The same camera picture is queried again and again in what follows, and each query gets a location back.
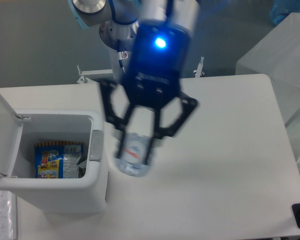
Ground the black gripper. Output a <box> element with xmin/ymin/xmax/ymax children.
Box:
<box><xmin>99</xmin><ymin>22</ymin><xmax>199</xmax><ymax>165</ymax></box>

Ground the clear plastic water bottle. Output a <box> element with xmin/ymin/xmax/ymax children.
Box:
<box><xmin>113</xmin><ymin>104</ymin><xmax>154</xmax><ymax>177</ymax></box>

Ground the blue cartoon snack bag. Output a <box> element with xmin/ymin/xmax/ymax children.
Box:
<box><xmin>34</xmin><ymin>141</ymin><xmax>84</xmax><ymax>179</ymax></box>

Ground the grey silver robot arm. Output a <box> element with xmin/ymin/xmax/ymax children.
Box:
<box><xmin>68</xmin><ymin>0</ymin><xmax>202</xmax><ymax>166</ymax></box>

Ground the white trash can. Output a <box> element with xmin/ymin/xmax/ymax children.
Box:
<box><xmin>0</xmin><ymin>109</ymin><xmax>108</xmax><ymax>214</ymax></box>

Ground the white trash can lid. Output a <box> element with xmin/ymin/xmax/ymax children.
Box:
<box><xmin>0</xmin><ymin>94</ymin><xmax>31</xmax><ymax>178</ymax></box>

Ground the blue water jug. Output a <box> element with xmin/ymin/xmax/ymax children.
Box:
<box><xmin>269</xmin><ymin>0</ymin><xmax>300</xmax><ymax>26</ymax></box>

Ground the paper sheet in sleeve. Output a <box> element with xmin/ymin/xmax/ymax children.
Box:
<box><xmin>0</xmin><ymin>190</ymin><xmax>18</xmax><ymax>240</ymax></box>

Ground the black cable on pedestal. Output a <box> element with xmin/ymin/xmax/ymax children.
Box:
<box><xmin>116</xmin><ymin>39</ymin><xmax>127</xmax><ymax>75</ymax></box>

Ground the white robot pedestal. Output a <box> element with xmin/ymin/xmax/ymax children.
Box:
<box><xmin>108</xmin><ymin>47</ymin><xmax>131</xmax><ymax>83</ymax></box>

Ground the white base frame with bolts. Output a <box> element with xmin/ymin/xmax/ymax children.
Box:
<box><xmin>77</xmin><ymin>56</ymin><xmax>205</xmax><ymax>84</ymax></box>

